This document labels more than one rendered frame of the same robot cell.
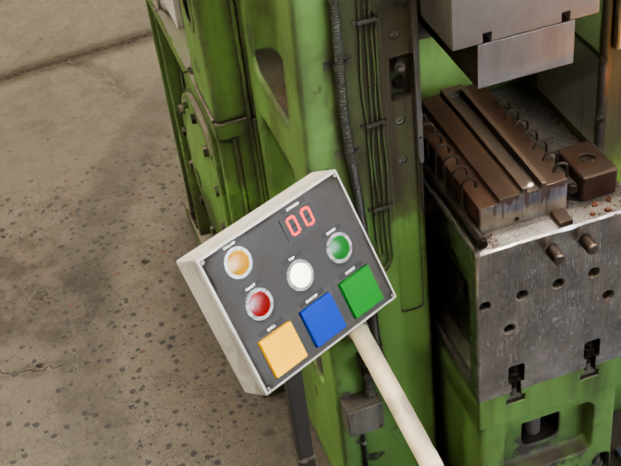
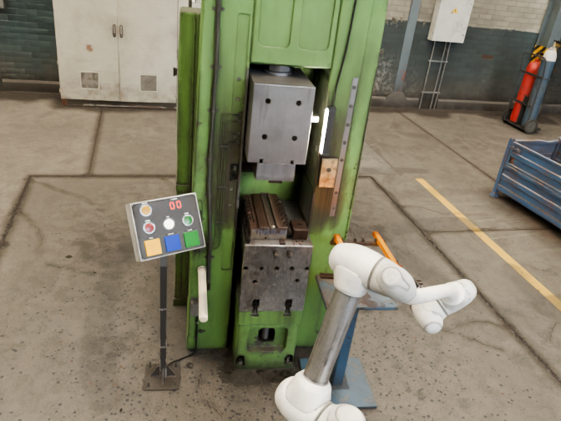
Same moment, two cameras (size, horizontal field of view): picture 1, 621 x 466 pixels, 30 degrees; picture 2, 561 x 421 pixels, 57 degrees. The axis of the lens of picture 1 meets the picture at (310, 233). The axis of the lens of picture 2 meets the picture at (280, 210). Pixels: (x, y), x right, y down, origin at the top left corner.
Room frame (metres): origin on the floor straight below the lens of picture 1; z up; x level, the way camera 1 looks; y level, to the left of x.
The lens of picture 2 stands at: (-0.58, -0.58, 2.35)
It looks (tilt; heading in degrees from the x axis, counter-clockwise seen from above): 27 degrees down; 2
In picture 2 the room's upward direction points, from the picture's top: 7 degrees clockwise
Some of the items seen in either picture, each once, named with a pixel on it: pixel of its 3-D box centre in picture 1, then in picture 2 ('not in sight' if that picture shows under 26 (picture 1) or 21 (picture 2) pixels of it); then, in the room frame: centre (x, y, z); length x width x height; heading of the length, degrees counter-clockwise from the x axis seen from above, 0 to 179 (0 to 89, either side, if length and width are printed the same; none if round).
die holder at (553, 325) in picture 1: (500, 234); (268, 252); (2.09, -0.45, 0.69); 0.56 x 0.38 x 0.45; 14
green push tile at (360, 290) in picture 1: (359, 291); (191, 238); (1.61, -0.08, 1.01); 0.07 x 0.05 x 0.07; 129
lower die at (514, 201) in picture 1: (480, 152); (264, 215); (2.07, -0.40, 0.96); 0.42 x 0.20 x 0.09; 14
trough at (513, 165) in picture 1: (490, 135); (269, 209); (2.07, -0.42, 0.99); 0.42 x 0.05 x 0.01; 14
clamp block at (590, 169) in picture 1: (586, 170); (298, 229); (1.96, -0.60, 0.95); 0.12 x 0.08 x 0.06; 14
